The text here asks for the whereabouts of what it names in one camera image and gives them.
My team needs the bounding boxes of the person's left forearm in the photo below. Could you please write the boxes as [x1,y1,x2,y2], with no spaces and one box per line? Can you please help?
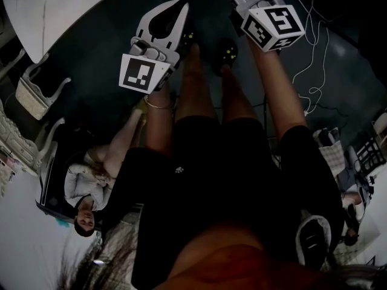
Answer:
[144,82,179,158]

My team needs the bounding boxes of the person's black clog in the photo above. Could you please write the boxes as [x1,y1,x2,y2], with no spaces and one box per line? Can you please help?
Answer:
[178,30,198,54]
[211,37,238,77]

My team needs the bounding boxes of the person's right forearm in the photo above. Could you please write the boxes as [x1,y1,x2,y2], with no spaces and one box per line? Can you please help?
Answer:
[246,36,310,142]

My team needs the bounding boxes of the person's right leg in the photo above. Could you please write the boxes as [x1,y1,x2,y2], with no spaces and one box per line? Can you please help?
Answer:
[220,64,261,124]

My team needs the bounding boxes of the person's right black clog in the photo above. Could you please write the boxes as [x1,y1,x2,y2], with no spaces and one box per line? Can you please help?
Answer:
[211,37,238,77]

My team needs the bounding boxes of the ornate white cushioned stool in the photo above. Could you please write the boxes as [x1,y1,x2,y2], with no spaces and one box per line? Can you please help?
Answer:
[15,51,72,121]

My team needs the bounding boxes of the person's black shirt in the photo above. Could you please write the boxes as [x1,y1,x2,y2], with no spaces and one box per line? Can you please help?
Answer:
[102,125,345,290]

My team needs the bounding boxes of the person's leg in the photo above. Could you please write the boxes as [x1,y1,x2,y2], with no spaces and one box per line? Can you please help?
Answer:
[175,42,219,122]
[220,64,261,124]

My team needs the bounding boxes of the white cable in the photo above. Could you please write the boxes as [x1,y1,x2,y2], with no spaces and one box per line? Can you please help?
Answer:
[291,0,331,117]

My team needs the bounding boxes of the ornate white dressing table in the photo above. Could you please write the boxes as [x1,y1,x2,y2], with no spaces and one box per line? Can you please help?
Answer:
[0,98,66,178]

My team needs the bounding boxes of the person's black shorts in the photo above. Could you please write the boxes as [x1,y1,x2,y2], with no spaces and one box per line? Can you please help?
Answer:
[174,115,267,163]

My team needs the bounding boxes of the gold bracelet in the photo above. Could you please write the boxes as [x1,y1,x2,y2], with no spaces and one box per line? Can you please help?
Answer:
[144,94,174,111]

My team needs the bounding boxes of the person's left black clog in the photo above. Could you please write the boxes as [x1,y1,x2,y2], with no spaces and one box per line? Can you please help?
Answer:
[178,30,198,54]

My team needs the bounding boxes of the black lattice frame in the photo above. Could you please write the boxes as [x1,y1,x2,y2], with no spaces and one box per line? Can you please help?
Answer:
[356,137,387,175]

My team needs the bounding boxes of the person's face and neck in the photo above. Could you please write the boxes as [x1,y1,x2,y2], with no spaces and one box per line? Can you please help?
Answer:
[157,222,333,290]

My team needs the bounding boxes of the checked cloth covered table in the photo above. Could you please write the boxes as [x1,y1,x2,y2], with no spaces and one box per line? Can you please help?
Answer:
[313,127,346,178]

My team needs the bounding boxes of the person's left leg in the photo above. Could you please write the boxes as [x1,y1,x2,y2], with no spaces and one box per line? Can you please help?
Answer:
[175,42,219,122]

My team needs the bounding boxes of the white marble table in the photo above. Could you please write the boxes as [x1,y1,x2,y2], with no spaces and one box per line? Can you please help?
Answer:
[0,0,134,65]

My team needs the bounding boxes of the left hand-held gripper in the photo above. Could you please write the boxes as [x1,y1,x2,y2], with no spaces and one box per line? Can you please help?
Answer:
[118,0,190,95]

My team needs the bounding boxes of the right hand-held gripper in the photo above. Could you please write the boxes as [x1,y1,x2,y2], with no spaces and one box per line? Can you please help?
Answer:
[223,0,305,53]

